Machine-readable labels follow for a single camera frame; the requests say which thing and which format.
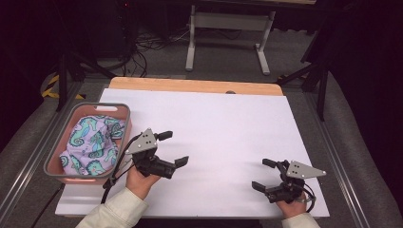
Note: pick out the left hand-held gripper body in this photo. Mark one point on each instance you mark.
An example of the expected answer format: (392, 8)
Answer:
(145, 145)

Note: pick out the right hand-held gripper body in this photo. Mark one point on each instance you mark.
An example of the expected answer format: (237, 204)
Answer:
(301, 171)

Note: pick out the purple seahorse print pants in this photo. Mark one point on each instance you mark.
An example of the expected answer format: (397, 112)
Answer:
(92, 142)

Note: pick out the pink basket with grey rim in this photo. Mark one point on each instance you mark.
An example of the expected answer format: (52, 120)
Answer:
(57, 167)

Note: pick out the person's right hand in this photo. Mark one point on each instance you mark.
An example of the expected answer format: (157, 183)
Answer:
(293, 208)

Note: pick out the person's left hand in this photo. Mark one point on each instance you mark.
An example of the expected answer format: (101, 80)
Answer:
(139, 183)

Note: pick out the white table sheet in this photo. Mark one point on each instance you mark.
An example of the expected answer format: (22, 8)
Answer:
(221, 126)

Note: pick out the black tripod stand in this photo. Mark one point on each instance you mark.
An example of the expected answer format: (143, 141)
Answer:
(320, 79)
(65, 76)

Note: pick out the yellow black hazard tape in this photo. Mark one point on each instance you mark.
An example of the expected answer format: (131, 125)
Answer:
(52, 85)

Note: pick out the aluminium rail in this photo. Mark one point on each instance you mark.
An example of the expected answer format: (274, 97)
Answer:
(34, 155)
(342, 164)

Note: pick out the white metal stand frame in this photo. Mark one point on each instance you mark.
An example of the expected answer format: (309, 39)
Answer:
(228, 22)

